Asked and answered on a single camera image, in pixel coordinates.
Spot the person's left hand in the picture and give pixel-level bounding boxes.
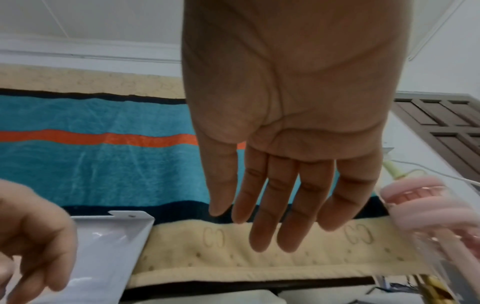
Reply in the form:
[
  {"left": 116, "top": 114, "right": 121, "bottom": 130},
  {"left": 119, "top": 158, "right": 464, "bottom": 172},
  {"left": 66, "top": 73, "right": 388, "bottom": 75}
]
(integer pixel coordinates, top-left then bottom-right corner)
[{"left": 0, "top": 178, "right": 78, "bottom": 304}]

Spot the person's right hand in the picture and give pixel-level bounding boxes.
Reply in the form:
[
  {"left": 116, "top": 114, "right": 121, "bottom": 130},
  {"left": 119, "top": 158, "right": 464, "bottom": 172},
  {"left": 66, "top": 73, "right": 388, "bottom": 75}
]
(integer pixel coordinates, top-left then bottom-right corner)
[{"left": 181, "top": 0, "right": 408, "bottom": 253}]

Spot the white plastic packet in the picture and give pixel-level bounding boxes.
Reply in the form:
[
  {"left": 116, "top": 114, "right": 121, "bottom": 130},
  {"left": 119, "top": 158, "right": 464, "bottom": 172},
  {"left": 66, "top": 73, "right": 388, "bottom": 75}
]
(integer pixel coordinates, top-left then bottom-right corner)
[{"left": 26, "top": 210, "right": 156, "bottom": 304}]

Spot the striped teal and cream blanket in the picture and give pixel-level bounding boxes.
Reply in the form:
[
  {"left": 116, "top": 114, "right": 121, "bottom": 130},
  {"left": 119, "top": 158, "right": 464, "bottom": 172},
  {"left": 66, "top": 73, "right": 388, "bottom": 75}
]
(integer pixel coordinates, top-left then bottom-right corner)
[{"left": 0, "top": 64, "right": 434, "bottom": 299}]

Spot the brown panelled wooden door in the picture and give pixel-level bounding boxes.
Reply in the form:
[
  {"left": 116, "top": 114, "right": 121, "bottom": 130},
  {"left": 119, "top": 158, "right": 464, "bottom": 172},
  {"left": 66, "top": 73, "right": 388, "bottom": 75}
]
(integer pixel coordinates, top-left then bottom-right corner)
[{"left": 393, "top": 92, "right": 480, "bottom": 185}]

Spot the gold metal piece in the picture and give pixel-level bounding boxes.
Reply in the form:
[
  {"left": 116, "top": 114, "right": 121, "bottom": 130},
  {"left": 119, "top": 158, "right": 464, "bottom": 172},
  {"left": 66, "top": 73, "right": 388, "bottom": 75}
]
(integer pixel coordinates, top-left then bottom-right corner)
[{"left": 412, "top": 273, "right": 453, "bottom": 304}]

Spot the pale green handle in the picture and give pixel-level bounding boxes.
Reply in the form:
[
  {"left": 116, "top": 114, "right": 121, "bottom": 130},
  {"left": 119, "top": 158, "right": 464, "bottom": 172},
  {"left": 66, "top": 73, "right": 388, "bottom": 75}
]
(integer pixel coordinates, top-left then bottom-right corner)
[{"left": 381, "top": 160, "right": 415, "bottom": 182}]

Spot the white cable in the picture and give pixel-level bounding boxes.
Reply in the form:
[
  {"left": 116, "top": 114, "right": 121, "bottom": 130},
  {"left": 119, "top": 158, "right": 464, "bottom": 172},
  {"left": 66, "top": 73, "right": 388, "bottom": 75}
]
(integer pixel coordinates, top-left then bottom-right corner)
[{"left": 390, "top": 159, "right": 480, "bottom": 189}]

